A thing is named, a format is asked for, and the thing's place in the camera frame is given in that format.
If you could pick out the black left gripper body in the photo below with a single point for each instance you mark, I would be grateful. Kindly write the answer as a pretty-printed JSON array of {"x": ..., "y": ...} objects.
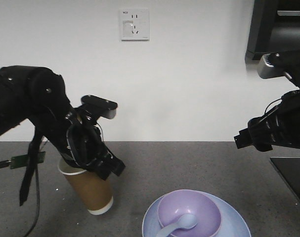
[{"x": 85, "y": 147}]

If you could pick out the light blue plastic plate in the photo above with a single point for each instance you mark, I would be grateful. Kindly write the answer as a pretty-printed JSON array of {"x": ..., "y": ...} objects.
[{"x": 233, "y": 224}]

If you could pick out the black induction cooktop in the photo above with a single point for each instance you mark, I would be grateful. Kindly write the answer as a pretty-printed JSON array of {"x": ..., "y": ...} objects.
[{"x": 289, "y": 170}]

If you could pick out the green circuit board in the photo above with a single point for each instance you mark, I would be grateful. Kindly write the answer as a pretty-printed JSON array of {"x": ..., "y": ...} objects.
[{"x": 23, "y": 160}]

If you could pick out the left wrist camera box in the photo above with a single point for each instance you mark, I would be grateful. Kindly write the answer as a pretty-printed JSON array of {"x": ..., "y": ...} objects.
[{"x": 99, "y": 107}]

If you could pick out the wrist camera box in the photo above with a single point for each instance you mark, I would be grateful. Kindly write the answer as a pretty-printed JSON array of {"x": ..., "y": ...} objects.
[
  {"x": 99, "y": 107},
  {"x": 277, "y": 64}
]

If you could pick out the purple plastic bowl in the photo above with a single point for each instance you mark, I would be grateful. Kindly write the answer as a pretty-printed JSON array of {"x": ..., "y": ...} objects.
[{"x": 180, "y": 202}]

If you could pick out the light blue plastic spoon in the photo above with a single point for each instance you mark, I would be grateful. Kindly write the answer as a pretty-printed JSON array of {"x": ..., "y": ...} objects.
[{"x": 185, "y": 222}]

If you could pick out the white wall power socket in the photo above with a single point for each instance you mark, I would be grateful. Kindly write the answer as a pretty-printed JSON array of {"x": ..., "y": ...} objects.
[{"x": 134, "y": 24}]

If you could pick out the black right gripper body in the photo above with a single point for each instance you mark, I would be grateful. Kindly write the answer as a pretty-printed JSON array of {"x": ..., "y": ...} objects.
[{"x": 280, "y": 126}]

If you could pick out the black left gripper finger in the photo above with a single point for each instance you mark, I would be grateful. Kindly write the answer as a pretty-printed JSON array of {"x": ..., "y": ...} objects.
[
  {"x": 116, "y": 165},
  {"x": 103, "y": 170}
]

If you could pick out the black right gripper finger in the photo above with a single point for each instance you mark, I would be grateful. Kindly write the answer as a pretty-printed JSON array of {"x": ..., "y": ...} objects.
[{"x": 243, "y": 139}]

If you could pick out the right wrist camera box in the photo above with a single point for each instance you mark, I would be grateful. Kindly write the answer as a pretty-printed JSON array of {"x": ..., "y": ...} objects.
[{"x": 277, "y": 64}]

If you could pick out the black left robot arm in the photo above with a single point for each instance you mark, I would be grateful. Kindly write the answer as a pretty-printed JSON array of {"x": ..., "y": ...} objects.
[{"x": 39, "y": 95}]

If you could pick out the brown paper cup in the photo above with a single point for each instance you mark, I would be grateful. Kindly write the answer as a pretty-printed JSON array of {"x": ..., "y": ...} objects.
[{"x": 96, "y": 194}]

